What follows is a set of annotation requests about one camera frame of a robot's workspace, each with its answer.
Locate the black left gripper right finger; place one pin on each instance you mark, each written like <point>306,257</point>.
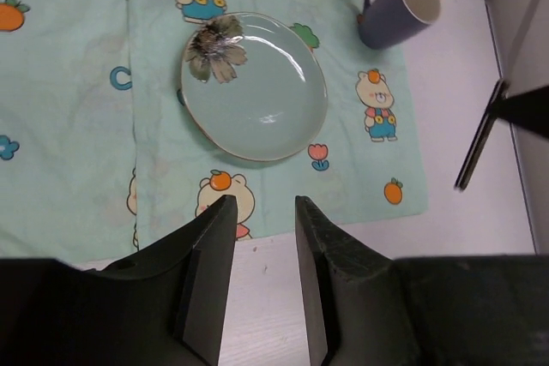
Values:
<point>363,308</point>

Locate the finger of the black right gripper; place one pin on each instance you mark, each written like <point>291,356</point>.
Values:
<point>527,110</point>

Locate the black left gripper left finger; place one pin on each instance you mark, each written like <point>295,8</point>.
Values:
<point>162,305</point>

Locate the steel table knife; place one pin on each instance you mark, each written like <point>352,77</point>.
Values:
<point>481,134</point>

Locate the purple ceramic mug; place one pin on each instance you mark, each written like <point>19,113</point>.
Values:
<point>386,23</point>

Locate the green cartoon print cloth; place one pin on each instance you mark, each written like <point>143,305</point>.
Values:
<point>98,157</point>

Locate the green floral plate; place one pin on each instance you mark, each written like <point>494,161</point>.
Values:
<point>253,86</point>

